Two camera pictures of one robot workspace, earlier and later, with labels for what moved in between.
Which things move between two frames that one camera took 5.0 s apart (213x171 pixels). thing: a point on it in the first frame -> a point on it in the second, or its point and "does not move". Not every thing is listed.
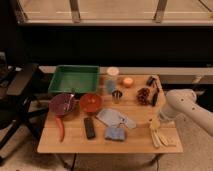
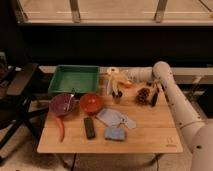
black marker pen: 154,97 does not move
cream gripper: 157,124 -> 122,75
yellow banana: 155,137 -> 114,85
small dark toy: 150,80 does not move
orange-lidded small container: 128,82 does not move
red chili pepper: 61,128 does not move
